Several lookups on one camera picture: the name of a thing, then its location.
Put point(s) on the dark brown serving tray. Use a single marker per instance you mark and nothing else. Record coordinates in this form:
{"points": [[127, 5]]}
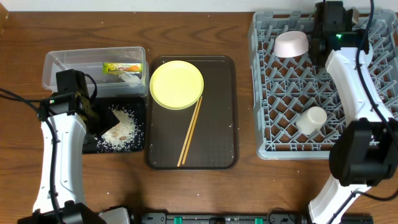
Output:
{"points": [[214, 143]]}

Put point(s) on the black plastic tray bin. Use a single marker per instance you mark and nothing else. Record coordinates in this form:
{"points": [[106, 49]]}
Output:
{"points": [[136, 104]]}

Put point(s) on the clear plastic bin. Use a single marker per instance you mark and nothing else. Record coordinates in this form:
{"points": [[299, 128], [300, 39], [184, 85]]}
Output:
{"points": [[90, 61]]}

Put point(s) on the pink white shallow bowl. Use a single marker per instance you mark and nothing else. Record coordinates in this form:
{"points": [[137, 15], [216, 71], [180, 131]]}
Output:
{"points": [[291, 44]]}

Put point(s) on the white tissue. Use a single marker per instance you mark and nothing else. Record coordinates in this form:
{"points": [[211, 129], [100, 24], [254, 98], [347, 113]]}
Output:
{"points": [[130, 78]]}

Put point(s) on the yellow round plate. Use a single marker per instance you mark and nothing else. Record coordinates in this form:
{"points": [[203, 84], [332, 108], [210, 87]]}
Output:
{"points": [[176, 85]]}

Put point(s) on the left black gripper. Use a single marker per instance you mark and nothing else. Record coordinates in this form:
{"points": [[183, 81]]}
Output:
{"points": [[109, 119]]}

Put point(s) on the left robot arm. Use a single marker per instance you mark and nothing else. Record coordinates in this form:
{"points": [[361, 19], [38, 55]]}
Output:
{"points": [[66, 117]]}

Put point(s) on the grey dishwasher rack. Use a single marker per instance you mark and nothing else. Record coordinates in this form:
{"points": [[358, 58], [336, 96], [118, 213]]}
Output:
{"points": [[285, 87]]}

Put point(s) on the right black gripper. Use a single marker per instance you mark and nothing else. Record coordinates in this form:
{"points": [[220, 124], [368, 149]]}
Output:
{"points": [[365, 45]]}

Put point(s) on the green snack wrapper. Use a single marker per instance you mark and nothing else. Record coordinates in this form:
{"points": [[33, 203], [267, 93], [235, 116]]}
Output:
{"points": [[113, 68]]}

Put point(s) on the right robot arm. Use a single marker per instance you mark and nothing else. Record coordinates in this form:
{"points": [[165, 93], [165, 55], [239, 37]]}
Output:
{"points": [[366, 152]]}

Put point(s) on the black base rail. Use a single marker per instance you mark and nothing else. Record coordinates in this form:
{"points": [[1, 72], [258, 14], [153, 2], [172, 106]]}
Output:
{"points": [[123, 216]]}

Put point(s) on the left wooden chopstick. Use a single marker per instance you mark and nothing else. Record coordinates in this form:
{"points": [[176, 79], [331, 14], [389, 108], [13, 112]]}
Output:
{"points": [[188, 133]]}

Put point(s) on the wooden chopstick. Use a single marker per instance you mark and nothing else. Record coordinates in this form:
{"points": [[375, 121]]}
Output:
{"points": [[188, 133], [191, 133]]}

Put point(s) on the small white green cup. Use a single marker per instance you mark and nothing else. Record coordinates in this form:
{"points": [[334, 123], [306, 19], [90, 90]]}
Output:
{"points": [[311, 120]]}

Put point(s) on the right wooden chopstick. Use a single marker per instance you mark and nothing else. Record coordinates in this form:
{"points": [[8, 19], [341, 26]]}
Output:
{"points": [[191, 133]]}

